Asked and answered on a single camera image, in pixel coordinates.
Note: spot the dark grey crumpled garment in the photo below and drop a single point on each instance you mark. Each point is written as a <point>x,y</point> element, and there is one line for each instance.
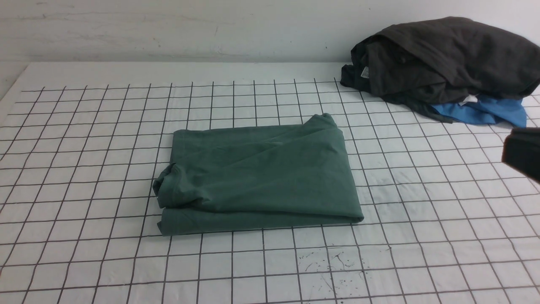
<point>443,61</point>

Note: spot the green long-sleeve top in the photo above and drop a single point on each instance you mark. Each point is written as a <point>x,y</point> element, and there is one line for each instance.
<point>240,179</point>

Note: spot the blue crumpled garment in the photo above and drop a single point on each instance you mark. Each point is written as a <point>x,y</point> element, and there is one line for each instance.
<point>484,110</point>

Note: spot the white grid-pattern table cloth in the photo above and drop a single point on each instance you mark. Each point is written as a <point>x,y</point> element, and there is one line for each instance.
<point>446,221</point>

